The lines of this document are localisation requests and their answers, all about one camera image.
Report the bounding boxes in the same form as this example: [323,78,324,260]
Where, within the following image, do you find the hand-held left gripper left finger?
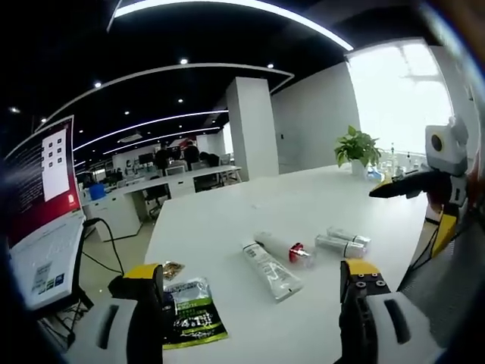
[62,262,166,364]

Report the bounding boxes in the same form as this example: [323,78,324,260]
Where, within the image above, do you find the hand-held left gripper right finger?
[338,259,437,364]

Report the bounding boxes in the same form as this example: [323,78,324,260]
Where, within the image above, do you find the white skincare tube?
[242,241,305,303]

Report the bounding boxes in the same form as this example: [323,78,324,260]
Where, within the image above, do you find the white skincare bottle red cap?
[252,231,318,267]

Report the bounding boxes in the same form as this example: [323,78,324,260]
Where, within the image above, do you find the potted green plant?
[333,125,383,176]

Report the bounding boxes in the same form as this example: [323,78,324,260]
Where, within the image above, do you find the green black sachet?
[161,275,230,350]

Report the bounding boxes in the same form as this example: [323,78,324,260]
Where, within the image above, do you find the small brown snack packet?
[162,260,186,282]

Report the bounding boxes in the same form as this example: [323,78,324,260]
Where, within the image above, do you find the long white office desk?
[80,165,243,243]

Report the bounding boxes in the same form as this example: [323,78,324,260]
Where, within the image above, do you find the black office chair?
[142,184,171,220]

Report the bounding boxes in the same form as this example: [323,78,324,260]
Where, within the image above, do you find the monitor screen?
[2,115,87,312]

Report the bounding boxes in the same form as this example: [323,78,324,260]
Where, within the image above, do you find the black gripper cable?
[411,215,485,271]

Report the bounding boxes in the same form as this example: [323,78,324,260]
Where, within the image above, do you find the black laptop cable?
[82,217,127,275]

